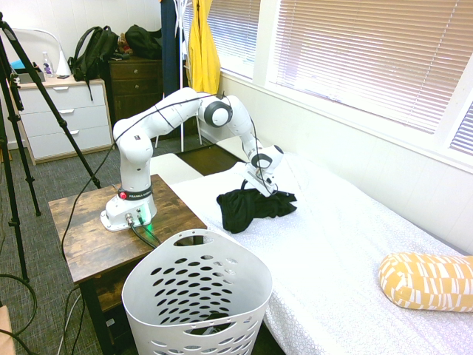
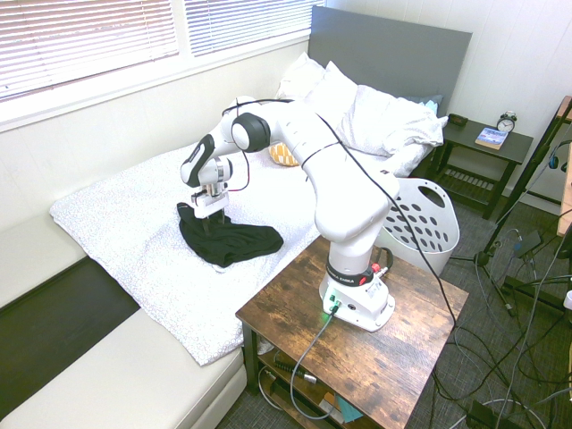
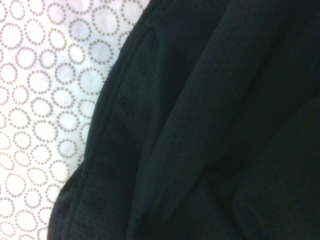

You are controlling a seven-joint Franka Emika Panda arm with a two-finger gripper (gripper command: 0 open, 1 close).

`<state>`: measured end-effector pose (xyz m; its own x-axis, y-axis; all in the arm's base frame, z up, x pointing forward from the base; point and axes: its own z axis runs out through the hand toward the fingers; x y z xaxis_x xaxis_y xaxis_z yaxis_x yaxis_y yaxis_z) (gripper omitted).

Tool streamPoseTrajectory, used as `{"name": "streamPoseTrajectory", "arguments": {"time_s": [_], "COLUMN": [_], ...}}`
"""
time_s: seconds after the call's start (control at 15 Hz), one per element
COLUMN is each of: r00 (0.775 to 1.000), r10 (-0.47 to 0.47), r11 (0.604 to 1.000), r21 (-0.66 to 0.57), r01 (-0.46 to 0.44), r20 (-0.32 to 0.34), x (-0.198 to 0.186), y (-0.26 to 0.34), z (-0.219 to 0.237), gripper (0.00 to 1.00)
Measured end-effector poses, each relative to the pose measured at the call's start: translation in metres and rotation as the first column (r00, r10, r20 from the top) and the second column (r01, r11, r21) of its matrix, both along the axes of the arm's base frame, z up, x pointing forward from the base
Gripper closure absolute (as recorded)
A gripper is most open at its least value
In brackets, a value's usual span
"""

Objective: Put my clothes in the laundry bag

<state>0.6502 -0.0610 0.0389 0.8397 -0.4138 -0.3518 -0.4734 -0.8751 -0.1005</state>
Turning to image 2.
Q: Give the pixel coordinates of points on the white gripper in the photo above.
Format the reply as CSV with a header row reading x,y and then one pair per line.
x,y
210,204

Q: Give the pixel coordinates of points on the black garment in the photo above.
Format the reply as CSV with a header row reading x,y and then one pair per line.
x,y
241,246

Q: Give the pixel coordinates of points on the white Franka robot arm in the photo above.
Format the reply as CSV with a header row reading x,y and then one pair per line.
x,y
348,192

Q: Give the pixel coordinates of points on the white perforated laundry basket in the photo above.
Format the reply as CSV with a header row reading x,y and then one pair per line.
x,y
440,232

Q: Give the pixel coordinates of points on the white circle-patterned duvet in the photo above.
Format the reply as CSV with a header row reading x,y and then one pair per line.
x,y
134,232

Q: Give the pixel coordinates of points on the orange white patterned pillow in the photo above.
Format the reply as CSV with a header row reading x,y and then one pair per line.
x,y
283,155

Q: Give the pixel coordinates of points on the white cloth under table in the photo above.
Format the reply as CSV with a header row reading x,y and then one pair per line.
x,y
266,346

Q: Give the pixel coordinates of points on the plain white pillow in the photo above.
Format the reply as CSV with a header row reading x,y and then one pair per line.
x,y
299,76
333,94

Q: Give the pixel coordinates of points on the cream low mattress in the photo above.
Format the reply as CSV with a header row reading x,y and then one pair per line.
x,y
111,384

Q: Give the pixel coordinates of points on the white circle-patterned pillow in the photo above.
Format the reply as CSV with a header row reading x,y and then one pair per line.
x,y
389,125

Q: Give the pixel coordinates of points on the narrow white window blind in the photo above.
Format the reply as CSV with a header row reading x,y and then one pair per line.
x,y
241,22

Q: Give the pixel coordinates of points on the rustic brown wooden side table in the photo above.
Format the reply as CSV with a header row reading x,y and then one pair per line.
x,y
380,357

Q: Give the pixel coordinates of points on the wide white window blind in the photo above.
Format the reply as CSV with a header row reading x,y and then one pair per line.
x,y
80,40

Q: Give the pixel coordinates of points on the teal paper card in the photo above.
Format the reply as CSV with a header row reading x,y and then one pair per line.
x,y
349,411

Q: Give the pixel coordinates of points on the grey bed headboard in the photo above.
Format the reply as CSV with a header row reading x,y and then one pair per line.
x,y
389,58

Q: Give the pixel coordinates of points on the small black box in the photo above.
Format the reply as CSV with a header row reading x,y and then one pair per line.
x,y
457,120

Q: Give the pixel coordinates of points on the blue paperback book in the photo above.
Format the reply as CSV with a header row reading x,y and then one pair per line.
x,y
491,137

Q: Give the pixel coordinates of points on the black twin-bell alarm clock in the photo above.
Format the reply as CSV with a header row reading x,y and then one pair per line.
x,y
506,123

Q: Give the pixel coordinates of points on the black nightstand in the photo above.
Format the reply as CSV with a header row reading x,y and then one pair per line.
x,y
514,145

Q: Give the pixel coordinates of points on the black power adapter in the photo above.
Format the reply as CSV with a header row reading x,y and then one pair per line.
x,y
529,242

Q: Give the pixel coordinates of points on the black tripod stand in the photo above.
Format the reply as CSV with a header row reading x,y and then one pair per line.
x,y
532,172

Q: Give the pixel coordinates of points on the blue black headphones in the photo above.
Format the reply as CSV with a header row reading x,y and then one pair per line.
x,y
555,160

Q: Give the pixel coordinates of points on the wooden desk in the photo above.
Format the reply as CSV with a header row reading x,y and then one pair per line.
x,y
566,196

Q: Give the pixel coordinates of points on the white cup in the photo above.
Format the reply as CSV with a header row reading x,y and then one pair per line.
x,y
568,300

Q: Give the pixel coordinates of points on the black bed frame panel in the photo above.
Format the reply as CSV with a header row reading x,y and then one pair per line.
x,y
53,322

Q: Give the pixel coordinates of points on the white window frame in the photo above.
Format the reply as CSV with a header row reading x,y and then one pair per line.
x,y
181,27

